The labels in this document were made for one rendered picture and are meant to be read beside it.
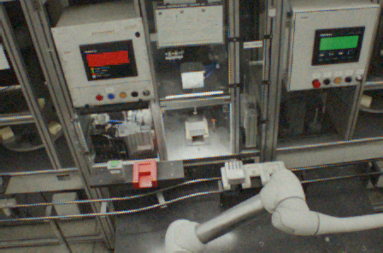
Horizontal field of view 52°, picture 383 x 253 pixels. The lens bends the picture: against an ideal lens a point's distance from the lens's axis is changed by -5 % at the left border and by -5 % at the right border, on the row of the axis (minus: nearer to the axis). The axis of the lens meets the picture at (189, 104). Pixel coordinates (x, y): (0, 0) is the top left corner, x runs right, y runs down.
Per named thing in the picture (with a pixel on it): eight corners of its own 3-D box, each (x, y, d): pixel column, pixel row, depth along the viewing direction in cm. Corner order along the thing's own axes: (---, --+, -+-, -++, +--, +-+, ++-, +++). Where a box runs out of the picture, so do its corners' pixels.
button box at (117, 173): (111, 182, 227) (107, 168, 220) (112, 172, 233) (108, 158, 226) (125, 181, 227) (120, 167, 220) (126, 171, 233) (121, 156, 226)
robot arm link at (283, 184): (157, 260, 193) (158, 223, 211) (179, 272, 201) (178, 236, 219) (296, 192, 165) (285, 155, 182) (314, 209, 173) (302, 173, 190)
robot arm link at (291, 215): (322, 225, 159) (314, 198, 170) (282, 220, 156) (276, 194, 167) (309, 243, 167) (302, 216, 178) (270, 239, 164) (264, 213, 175)
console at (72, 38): (73, 110, 206) (49, 32, 178) (81, 79, 229) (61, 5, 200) (154, 102, 207) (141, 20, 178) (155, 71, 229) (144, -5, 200)
